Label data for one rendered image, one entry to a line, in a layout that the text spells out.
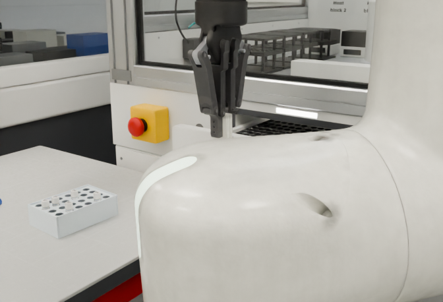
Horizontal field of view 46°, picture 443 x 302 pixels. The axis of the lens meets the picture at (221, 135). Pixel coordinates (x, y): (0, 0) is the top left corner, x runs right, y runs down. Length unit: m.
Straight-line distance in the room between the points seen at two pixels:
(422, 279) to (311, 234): 0.09
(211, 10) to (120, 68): 0.49
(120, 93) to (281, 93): 0.41
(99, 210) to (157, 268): 0.61
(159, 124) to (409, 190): 0.79
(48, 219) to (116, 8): 0.49
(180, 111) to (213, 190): 0.79
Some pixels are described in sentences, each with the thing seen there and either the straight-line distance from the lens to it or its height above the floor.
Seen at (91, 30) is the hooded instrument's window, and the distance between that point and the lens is 1.64.
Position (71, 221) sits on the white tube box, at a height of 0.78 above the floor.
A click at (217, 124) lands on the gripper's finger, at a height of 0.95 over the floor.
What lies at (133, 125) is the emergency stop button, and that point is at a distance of 1.08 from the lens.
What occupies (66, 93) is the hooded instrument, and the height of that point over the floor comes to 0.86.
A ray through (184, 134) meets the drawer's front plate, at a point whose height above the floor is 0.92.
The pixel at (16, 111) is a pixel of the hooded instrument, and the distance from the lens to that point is 1.47.
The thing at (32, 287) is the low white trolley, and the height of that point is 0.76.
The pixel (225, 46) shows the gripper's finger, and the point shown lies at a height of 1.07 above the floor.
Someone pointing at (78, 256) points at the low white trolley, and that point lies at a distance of 0.83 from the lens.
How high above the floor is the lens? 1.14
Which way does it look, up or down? 15 degrees down
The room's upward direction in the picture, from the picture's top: straight up
